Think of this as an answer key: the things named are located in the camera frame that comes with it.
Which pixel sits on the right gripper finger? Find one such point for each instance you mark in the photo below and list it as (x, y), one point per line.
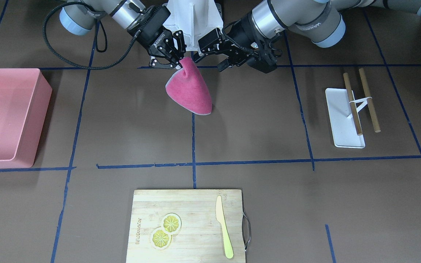
(164, 56)
(177, 47)

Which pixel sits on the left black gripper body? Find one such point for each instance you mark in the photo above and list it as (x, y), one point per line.
(246, 33)

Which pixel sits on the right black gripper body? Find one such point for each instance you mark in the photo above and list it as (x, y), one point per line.
(154, 39)

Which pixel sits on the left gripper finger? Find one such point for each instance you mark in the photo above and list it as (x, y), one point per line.
(234, 60)
(212, 57)

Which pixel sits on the pink grey cleaning cloth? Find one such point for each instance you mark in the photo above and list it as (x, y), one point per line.
(188, 88)

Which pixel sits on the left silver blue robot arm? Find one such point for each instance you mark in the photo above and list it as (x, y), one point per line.
(319, 20)

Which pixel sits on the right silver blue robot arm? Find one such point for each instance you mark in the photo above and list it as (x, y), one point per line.
(80, 16)

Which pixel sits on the inner wooden rack rod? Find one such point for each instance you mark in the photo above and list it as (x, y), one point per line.
(352, 105)

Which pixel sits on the wooden rack rod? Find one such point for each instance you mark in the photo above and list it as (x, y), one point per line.
(368, 96)
(352, 105)

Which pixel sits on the white towel rack tray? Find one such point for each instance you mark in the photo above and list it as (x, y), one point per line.
(342, 124)

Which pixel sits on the outer wooden rack rod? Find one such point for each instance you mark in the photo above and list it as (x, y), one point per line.
(368, 96)

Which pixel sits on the pink plastic bin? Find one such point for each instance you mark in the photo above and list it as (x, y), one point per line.
(24, 99)

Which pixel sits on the yellow plastic knife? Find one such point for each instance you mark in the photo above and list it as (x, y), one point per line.
(228, 249)

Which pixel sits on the lemon slice near knife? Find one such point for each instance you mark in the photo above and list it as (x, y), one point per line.
(171, 223)

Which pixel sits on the bamboo cutting board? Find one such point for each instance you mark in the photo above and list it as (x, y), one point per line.
(199, 239)

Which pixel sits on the lemon slice near logo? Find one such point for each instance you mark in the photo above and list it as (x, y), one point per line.
(160, 239)

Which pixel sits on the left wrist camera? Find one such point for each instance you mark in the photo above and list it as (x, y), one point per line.
(210, 43)

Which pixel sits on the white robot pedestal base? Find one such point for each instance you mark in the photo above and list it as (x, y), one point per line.
(195, 18)

